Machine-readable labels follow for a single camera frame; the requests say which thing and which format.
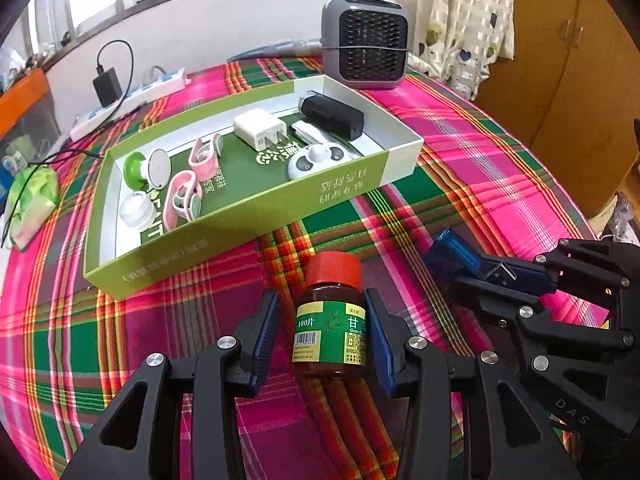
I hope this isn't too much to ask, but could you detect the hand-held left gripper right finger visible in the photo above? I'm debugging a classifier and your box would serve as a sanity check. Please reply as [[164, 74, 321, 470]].
[[362, 287, 583, 480]]

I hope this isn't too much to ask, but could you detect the black power adapter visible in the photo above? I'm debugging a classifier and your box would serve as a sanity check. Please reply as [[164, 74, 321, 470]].
[[94, 65, 123, 107]]

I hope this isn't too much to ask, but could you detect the pink tape roll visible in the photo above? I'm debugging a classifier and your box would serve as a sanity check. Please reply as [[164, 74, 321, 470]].
[[189, 133, 224, 181]]

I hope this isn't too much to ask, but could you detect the white wall charger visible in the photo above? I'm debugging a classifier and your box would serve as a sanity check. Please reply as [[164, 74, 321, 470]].
[[233, 107, 290, 152]]

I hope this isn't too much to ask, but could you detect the black rectangular device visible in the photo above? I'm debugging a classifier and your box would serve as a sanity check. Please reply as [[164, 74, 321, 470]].
[[298, 91, 365, 141]]

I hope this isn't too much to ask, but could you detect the cream patterned curtain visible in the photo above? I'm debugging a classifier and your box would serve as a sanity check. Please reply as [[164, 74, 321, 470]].
[[404, 0, 518, 101]]

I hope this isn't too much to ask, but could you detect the wooden wardrobe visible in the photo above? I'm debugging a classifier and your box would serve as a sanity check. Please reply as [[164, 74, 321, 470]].
[[475, 0, 640, 221]]

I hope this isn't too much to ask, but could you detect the black cable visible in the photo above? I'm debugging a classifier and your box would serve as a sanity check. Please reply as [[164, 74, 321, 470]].
[[0, 40, 136, 248]]

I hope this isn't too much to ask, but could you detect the crumpled plastic bag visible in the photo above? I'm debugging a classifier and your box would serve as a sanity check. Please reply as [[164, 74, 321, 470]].
[[597, 190, 640, 246]]

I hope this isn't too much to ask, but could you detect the orange lidded storage bin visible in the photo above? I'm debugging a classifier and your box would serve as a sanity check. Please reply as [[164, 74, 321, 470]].
[[0, 69, 63, 161]]

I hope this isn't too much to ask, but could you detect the white power strip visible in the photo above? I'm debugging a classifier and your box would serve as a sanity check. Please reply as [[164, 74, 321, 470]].
[[69, 67, 188, 142]]

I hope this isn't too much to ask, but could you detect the grey pointed object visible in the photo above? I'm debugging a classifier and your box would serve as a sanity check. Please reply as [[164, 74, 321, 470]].
[[240, 39, 326, 61]]

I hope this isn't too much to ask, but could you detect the blue transparent case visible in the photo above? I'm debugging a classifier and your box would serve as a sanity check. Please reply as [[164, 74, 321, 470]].
[[421, 227, 485, 277]]

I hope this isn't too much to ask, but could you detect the pink clip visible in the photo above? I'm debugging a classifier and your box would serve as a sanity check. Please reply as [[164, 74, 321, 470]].
[[167, 170, 205, 221]]

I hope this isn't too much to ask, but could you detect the green tissue pack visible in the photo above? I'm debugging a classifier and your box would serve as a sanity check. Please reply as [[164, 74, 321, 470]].
[[4, 165, 61, 251]]

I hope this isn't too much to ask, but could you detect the green white suction knob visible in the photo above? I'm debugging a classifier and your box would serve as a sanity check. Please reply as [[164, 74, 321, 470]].
[[122, 147, 172, 193]]

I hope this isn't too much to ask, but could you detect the brown pill bottle red cap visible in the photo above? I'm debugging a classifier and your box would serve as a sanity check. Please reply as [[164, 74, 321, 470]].
[[291, 252, 370, 378]]

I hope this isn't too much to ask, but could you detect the pink green plaid tablecloth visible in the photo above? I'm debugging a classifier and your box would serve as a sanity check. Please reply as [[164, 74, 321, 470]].
[[0, 55, 601, 480]]

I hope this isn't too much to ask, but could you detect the silver lighter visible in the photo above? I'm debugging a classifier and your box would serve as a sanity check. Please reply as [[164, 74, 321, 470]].
[[290, 120, 328, 146]]

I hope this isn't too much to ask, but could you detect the small white round jar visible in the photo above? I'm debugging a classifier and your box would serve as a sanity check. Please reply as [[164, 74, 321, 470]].
[[119, 190, 157, 231]]

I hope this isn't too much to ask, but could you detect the grey space heater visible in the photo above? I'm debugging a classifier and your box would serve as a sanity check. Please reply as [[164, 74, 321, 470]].
[[320, 0, 412, 91]]

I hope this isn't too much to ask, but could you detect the green white cardboard box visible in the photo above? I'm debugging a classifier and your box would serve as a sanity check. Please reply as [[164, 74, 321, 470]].
[[82, 74, 425, 301]]

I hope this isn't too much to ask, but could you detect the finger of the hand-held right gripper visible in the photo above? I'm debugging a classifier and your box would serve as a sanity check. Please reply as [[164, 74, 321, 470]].
[[514, 237, 640, 321], [450, 254, 637, 437]]

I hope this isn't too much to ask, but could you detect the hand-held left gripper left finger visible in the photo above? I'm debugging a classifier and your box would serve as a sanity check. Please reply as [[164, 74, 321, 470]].
[[60, 289, 281, 480]]

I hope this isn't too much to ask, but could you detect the white panda gadget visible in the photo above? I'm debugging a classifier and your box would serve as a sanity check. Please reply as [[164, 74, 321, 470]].
[[286, 142, 348, 181]]

